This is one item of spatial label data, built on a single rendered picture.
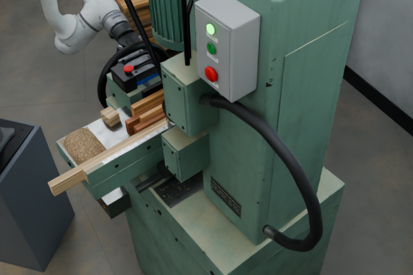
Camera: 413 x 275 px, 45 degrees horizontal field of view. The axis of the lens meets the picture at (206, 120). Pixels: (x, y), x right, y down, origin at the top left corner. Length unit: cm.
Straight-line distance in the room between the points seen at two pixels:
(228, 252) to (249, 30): 66
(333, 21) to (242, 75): 19
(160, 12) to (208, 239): 58
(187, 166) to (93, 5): 96
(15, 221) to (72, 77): 133
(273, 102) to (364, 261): 145
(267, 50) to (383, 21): 185
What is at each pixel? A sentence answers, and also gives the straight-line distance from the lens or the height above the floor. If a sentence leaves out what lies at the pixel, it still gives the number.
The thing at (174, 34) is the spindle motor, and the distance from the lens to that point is 117.
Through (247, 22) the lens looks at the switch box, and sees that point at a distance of 79.
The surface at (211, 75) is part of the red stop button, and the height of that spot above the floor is 137.
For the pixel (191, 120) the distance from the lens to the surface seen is 101.
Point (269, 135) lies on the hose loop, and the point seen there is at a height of 129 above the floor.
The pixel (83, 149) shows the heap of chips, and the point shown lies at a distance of 137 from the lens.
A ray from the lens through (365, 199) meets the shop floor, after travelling 245.
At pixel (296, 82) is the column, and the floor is 132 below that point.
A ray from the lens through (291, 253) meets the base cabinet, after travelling 149.
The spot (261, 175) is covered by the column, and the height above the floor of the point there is 109.
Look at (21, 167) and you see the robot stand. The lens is 191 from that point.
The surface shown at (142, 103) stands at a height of 98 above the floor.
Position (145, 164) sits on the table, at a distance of 138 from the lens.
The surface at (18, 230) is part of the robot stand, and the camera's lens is 203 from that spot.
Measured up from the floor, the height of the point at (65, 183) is 92.
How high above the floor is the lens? 192
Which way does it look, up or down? 46 degrees down
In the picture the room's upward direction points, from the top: 2 degrees counter-clockwise
